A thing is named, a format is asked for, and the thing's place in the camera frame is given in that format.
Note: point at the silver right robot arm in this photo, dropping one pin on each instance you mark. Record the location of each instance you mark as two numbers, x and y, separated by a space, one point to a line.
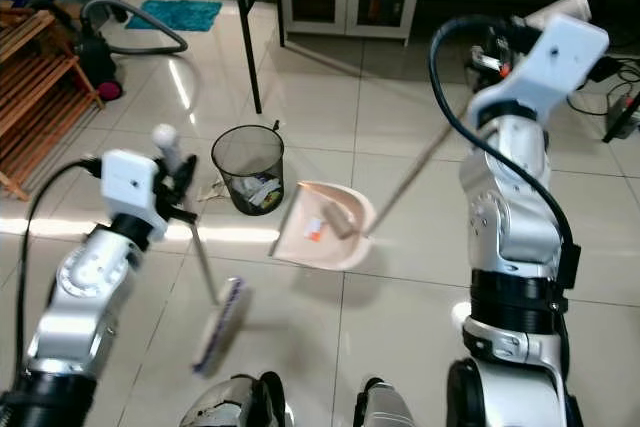
510 217

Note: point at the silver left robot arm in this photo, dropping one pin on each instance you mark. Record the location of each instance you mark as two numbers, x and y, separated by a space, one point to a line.
75 292

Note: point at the teal floor mat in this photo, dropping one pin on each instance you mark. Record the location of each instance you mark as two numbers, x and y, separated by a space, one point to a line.
175 14

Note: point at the small paper scrap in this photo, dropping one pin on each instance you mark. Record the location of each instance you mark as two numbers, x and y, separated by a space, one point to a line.
218 190

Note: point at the black mesh waste bin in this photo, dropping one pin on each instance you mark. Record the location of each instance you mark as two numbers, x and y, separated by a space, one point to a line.
247 157

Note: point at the crumpled paper rubbish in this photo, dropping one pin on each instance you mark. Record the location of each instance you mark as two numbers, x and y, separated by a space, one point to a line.
258 192

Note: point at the wooden slatted rack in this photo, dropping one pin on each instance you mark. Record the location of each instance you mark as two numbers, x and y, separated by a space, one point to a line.
40 97

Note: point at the robot left leg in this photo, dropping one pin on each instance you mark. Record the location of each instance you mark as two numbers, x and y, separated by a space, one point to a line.
232 402

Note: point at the robot leg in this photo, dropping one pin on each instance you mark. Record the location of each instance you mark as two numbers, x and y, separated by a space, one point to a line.
232 402
395 405

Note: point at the robot right leg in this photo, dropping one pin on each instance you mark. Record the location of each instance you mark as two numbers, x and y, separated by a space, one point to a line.
395 405

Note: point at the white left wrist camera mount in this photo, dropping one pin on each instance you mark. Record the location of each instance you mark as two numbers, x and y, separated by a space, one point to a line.
128 185

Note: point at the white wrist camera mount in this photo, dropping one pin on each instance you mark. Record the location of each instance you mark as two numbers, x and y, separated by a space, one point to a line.
128 185
550 62

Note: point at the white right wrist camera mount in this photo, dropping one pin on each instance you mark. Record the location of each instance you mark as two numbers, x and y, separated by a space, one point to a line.
550 62

